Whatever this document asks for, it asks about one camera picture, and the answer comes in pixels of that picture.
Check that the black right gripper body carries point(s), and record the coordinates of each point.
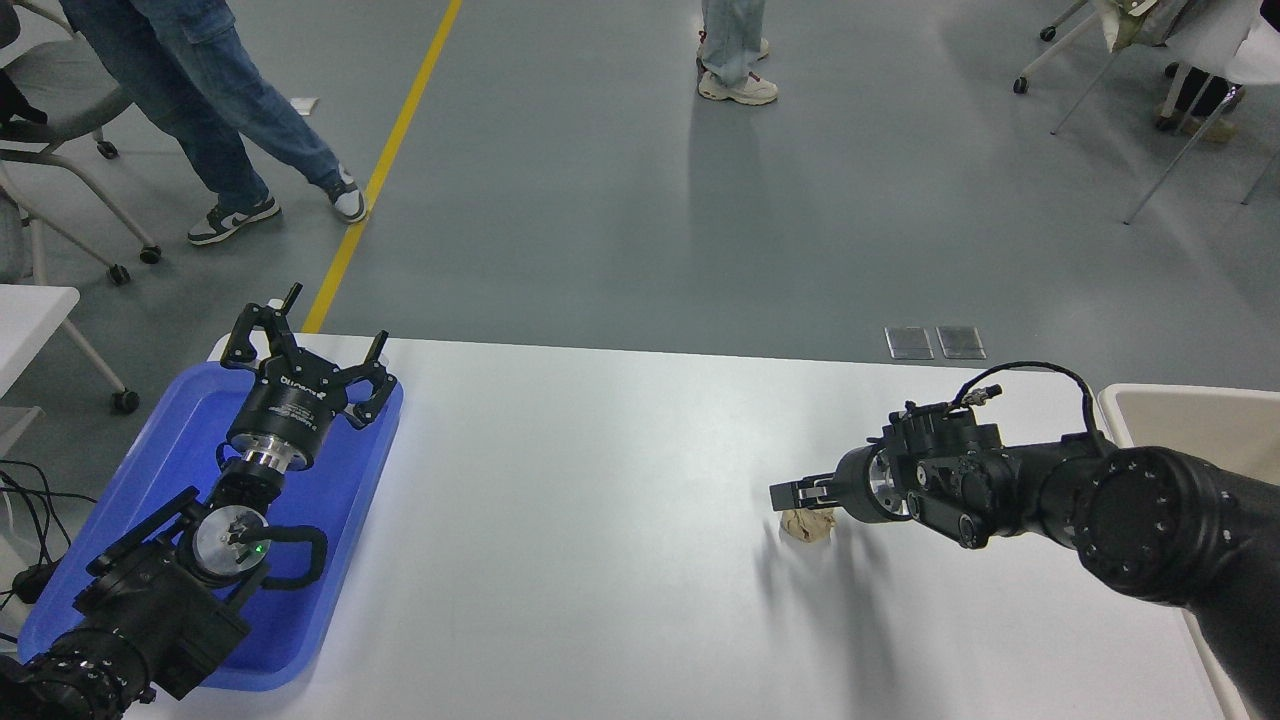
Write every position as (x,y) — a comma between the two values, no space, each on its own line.
(850,485)

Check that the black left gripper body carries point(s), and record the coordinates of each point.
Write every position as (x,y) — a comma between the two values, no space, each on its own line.
(290,410)

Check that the tan paper ball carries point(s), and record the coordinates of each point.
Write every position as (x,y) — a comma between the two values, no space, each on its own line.
(808,528)

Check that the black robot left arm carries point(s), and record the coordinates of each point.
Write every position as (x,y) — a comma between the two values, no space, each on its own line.
(150,610)

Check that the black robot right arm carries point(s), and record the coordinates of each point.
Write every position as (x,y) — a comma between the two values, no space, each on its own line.
(1140,520)

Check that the blue plastic tray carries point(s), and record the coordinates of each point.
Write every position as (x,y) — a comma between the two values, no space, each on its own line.
(340,480)

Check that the metal floor plate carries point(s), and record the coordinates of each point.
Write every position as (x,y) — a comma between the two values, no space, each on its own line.
(961,343)
(909,343)

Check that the white paper scrap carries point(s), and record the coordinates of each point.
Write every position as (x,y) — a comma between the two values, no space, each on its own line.
(306,104)

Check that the person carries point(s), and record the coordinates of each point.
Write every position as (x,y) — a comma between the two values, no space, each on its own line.
(735,50)
(220,90)
(1200,100)

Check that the small white side table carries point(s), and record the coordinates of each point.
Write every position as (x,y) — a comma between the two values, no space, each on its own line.
(30,320)

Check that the grey wheeled chair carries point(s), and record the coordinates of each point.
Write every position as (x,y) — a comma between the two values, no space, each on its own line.
(70,90)

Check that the large pale bin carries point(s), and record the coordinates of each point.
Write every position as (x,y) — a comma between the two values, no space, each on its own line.
(1200,420)

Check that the thin metal-legged chair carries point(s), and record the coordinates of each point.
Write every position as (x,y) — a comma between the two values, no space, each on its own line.
(1185,150)

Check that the white wheeled chair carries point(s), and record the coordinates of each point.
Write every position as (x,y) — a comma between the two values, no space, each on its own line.
(1050,52)

